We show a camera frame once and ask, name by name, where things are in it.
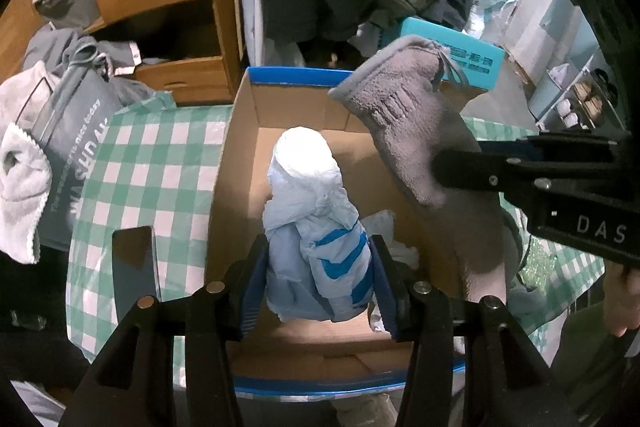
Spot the black phone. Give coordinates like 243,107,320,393
112,225,160,322

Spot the blue cardboard box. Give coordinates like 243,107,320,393
206,67,458,395

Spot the teal shoe box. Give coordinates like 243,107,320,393
378,17,504,90

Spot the grey clothes pile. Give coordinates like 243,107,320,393
22,24,155,106

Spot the clear blue plastic bag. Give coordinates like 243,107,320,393
463,0,520,46

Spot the grey fuzzy sock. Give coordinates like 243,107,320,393
329,36,506,303

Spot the green checkered tablecloth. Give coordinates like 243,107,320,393
64,92,606,400

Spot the person right hand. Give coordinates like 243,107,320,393
603,261,640,337

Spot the grey tote bag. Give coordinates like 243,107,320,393
32,58,122,251

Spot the blue striped white cloth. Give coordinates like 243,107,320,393
262,127,373,322

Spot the shoe rack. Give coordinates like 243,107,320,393
528,49,627,134

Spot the white towel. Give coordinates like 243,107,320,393
1,61,60,265

